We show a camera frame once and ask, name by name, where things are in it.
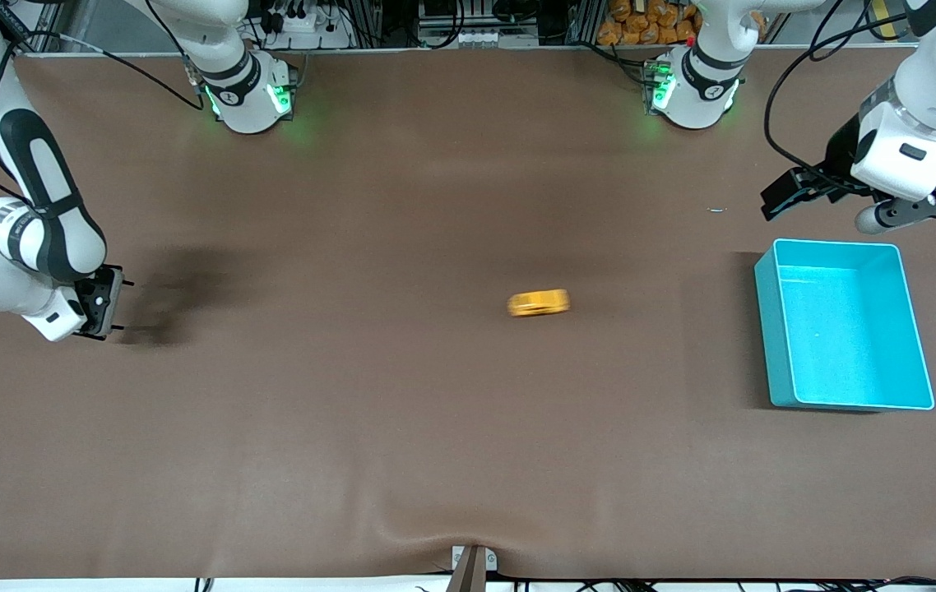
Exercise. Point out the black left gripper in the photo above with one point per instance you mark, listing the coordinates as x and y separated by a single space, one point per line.
837 161

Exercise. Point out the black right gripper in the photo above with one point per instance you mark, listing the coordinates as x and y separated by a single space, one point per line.
95 299

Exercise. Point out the yellow beetle toy car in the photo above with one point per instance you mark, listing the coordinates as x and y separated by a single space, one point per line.
539 303

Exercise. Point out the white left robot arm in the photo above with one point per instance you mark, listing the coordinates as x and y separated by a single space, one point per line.
702 90

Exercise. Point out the teal plastic bin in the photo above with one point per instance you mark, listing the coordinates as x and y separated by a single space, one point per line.
846 345

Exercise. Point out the orange stuffed toys pile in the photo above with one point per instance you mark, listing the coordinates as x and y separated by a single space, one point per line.
641 29

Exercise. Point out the brown table mat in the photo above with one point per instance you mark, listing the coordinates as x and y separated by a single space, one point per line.
435 411

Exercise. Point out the white power strip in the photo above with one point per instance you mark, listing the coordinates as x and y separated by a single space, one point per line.
295 23

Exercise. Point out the grey equipment rack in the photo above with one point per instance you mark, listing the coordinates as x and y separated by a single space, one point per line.
476 37

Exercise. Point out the metal mat clamp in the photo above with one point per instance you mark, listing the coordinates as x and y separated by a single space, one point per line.
472 567

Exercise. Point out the silver aluminium frame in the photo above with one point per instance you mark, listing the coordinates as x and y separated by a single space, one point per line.
81 20

